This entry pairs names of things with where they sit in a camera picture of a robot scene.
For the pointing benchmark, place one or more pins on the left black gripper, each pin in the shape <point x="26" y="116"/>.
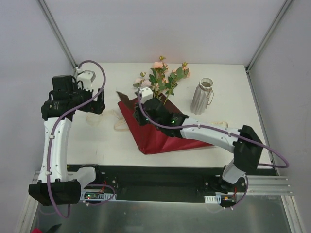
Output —
<point x="95" y="104"/>

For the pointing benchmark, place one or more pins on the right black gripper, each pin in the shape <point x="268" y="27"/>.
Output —
<point x="139" y="116"/>

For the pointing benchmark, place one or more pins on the cream printed ribbon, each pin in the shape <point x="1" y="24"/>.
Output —
<point x="119" y="126"/>

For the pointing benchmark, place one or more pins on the pink rose stem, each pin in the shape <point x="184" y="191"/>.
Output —
<point x="158" y="76"/>
<point x="174" y="77"/>
<point x="145" y="80"/>

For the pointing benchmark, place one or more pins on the dark red wrapping paper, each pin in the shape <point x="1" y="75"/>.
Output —
<point x="148" y="139"/>

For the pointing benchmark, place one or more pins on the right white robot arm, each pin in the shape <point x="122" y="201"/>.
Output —
<point x="242" y="143"/>

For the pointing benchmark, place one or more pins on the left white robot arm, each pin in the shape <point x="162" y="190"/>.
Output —
<point x="54" y="186"/>

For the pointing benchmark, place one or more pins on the white ribbed ceramic vase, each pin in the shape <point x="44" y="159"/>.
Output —
<point x="203" y="96"/>

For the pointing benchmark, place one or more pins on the red object at bottom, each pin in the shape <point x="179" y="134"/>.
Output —
<point x="36" y="230"/>

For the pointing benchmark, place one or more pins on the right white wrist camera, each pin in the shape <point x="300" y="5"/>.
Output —
<point x="145" y="93"/>

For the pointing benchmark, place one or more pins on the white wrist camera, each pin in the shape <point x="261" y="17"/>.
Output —
<point x="85" y="78"/>
<point x="145" y="93"/>

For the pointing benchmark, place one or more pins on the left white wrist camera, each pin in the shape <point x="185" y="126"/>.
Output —
<point x="85" y="78"/>

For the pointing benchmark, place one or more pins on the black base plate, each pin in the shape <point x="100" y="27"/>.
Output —
<point x="164" y="184"/>

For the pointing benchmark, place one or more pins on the left aluminium frame post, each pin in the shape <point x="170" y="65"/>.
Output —
<point x="56" y="31"/>

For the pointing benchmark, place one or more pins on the aluminium frame post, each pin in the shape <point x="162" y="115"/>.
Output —
<point x="270" y="32"/>
<point x="56" y="31"/>

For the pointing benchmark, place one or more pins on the right aluminium frame post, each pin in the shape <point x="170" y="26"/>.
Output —
<point x="270" y="32"/>

